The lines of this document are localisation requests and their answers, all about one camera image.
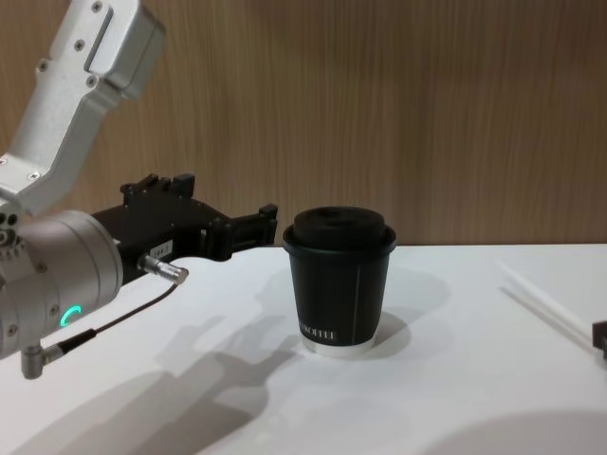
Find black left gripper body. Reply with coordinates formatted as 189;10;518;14
91;173;234;286

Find thin white stick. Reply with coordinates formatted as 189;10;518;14
500;285;595;355
496;262;595;338

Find black plastic cup lid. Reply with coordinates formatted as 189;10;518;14
283;206;397;251

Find black paper coffee cup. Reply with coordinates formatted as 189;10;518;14
283;236;396;357

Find thin dark cable, silver plugs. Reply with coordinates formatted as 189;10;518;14
20;254;190;380

